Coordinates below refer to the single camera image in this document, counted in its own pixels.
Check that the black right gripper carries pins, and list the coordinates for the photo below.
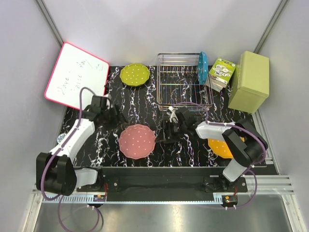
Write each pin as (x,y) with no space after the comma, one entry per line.
(166,125)

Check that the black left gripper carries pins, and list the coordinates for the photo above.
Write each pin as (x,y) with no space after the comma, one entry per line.
(115,114)

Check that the pink polka dot plate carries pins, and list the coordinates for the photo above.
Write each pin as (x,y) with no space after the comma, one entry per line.
(137,141)

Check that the green polka dot plate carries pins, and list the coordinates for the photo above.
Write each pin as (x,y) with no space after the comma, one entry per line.
(134,75)

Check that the blue polka dot plate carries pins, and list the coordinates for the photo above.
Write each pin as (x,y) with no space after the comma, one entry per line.
(202,68)

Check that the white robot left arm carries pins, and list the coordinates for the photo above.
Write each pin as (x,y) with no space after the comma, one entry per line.
(55,172)

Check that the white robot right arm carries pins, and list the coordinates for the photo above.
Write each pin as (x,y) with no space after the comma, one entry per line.
(246,145)

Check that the orange polka dot plate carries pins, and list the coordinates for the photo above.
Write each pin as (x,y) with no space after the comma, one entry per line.
(220,148)

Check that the blue white round container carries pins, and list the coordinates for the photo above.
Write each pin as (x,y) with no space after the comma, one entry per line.
(61,137)

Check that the pink framed whiteboard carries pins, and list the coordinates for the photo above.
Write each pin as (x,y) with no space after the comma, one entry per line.
(75,69)

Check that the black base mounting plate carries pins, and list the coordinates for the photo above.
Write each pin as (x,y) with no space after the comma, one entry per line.
(167,184)

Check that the green printed cardboard box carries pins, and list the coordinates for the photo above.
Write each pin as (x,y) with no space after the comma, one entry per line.
(221,73)

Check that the pale green bin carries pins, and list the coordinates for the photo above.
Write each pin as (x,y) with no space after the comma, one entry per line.
(250,85)

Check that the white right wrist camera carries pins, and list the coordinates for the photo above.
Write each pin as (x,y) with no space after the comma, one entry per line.
(172,115)

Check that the metal wire dish rack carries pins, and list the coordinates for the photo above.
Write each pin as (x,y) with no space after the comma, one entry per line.
(178,85)

